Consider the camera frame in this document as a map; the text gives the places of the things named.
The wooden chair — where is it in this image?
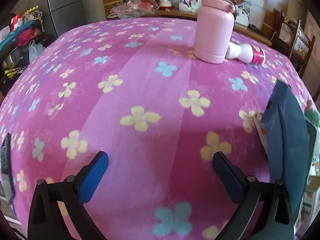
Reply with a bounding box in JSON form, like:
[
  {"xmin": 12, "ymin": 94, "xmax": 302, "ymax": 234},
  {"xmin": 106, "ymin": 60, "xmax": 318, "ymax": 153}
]
[{"xmin": 270, "ymin": 9, "xmax": 316, "ymax": 78}]

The grey refrigerator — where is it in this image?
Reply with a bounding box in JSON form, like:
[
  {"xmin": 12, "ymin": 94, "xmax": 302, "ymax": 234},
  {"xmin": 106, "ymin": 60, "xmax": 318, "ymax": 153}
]
[{"xmin": 36, "ymin": 0, "xmax": 87, "ymax": 39}]

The framed photo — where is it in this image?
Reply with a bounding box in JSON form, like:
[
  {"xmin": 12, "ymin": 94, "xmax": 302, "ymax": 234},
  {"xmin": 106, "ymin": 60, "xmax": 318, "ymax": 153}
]
[{"xmin": 178, "ymin": 0, "xmax": 202, "ymax": 13}]

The white pink plastic bottle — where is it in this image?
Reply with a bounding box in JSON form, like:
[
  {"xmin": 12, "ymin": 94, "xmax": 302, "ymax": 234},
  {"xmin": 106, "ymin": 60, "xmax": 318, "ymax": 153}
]
[{"xmin": 225, "ymin": 42, "xmax": 266, "ymax": 65}]

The dark blue fabric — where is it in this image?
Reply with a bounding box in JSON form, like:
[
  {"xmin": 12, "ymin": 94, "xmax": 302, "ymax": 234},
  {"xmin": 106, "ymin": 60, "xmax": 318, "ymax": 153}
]
[{"xmin": 261, "ymin": 80, "xmax": 315, "ymax": 219}]

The pink floral tablecloth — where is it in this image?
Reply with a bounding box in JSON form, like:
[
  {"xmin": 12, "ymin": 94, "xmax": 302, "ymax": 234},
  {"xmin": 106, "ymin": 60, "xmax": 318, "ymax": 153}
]
[{"xmin": 0, "ymin": 17, "xmax": 316, "ymax": 240}]

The pink thermos bottle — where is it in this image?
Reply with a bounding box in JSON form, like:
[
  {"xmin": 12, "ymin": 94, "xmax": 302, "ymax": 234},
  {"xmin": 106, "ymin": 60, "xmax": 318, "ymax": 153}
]
[{"xmin": 193, "ymin": 0, "xmax": 236, "ymax": 64}]

